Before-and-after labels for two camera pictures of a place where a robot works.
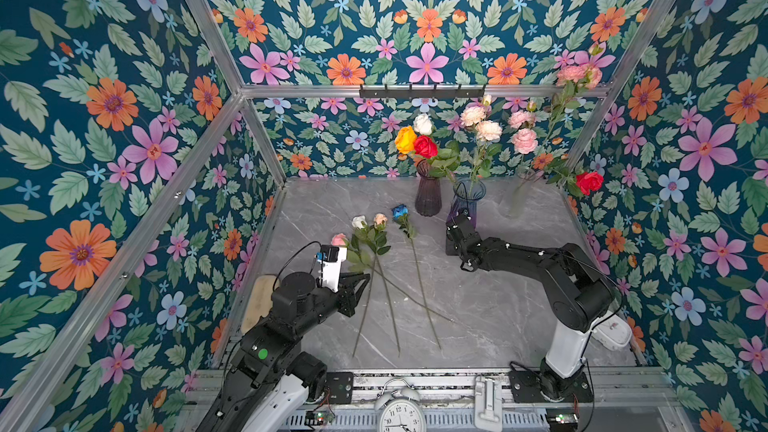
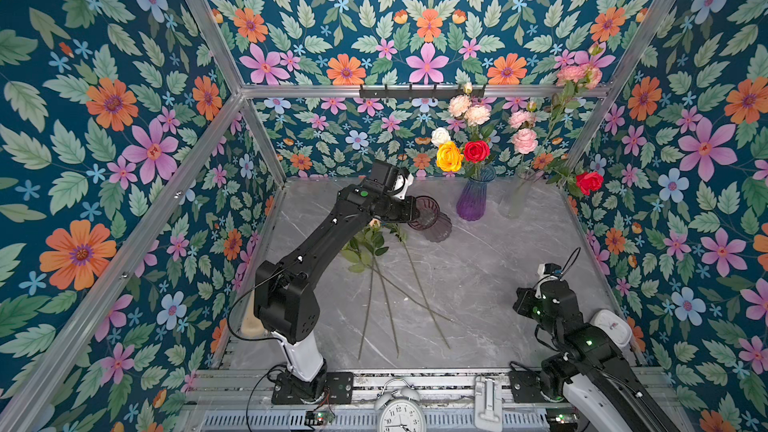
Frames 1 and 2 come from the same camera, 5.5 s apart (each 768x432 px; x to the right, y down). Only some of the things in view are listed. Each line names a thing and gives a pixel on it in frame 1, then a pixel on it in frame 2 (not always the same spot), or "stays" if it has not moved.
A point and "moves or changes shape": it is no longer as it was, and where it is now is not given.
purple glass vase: x=466 y=193 moves or changes shape
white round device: x=613 y=333 stays
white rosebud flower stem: x=422 y=124 to x=440 y=135
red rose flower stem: x=577 y=183 stays
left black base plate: x=341 y=387 stays
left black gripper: x=350 y=296 to x=409 y=212
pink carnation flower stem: x=524 y=137 stays
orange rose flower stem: x=405 y=140 to x=449 y=157
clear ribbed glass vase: x=524 y=177 stays
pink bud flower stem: x=573 y=79 stays
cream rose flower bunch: x=487 y=134 to x=463 y=105
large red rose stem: x=443 y=160 to x=476 y=152
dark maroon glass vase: x=428 y=196 to x=435 y=223
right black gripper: x=450 y=238 to x=522 y=298
